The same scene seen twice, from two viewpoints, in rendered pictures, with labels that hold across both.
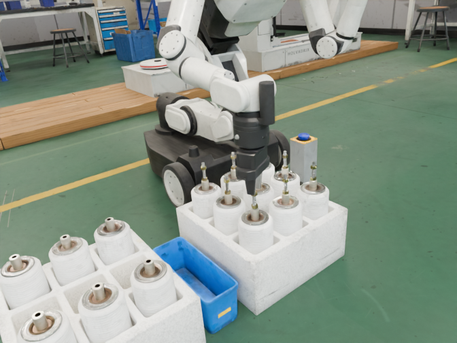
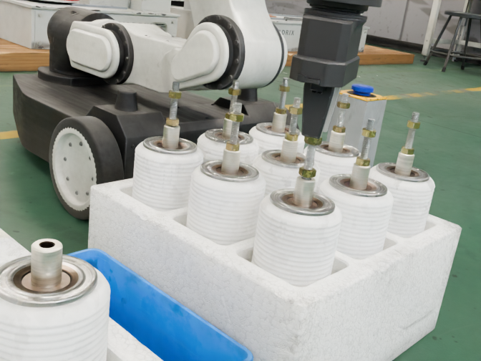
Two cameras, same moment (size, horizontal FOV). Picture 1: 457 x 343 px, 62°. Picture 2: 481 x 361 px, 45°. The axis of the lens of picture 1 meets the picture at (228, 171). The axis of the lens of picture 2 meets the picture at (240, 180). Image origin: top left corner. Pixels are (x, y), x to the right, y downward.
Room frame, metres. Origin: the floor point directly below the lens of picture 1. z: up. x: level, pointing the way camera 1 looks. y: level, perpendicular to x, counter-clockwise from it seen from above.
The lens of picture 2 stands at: (0.28, 0.15, 0.48)
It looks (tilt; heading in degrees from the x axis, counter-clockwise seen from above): 19 degrees down; 347
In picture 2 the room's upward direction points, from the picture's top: 8 degrees clockwise
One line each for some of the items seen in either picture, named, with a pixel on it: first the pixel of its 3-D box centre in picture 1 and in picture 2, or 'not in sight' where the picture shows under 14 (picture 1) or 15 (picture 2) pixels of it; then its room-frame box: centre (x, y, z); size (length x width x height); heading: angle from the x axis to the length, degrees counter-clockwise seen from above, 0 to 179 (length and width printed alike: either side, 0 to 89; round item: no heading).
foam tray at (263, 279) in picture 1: (260, 231); (271, 261); (1.05, -0.09, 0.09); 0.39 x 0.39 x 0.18; 36
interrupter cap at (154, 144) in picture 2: (205, 188); (169, 145); (1.07, 0.08, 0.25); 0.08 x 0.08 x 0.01
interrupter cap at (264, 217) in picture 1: (255, 217); (302, 202); (0.88, -0.06, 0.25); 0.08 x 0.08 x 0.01
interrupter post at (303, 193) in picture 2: (254, 213); (303, 192); (0.88, -0.06, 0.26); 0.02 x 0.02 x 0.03
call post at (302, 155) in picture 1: (302, 177); (345, 176); (1.28, -0.28, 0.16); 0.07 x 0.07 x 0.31; 36
